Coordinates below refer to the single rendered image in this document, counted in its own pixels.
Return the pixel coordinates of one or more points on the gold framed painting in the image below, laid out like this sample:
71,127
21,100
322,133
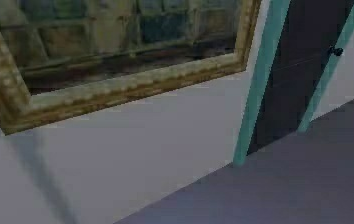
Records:
125,43

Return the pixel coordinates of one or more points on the black door knob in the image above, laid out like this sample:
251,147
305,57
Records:
336,51

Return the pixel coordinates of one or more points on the dark door with teal frame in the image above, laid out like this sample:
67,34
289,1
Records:
298,66

